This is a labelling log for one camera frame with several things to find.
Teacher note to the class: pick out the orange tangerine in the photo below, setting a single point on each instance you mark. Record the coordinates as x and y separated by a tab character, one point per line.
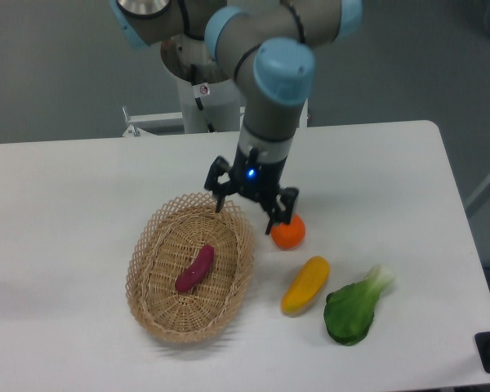
289	236

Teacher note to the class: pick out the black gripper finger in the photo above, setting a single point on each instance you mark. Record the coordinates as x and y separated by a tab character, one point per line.
220	191
281	207

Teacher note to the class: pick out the yellow mango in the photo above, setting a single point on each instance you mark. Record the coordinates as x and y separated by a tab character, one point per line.
305	287

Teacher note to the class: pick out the green bok choy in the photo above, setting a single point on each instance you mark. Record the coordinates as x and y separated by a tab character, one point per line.
350	311

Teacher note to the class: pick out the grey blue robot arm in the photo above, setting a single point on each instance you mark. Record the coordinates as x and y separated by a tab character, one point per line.
269	57

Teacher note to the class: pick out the purple sweet potato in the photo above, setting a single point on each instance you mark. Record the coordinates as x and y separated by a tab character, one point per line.
197	271

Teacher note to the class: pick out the oval wicker basket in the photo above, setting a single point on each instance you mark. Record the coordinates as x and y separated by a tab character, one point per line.
167	246

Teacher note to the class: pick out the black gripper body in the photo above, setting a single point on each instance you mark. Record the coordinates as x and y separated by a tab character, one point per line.
254	180

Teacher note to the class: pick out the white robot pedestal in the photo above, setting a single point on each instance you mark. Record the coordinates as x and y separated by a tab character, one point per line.
192	102

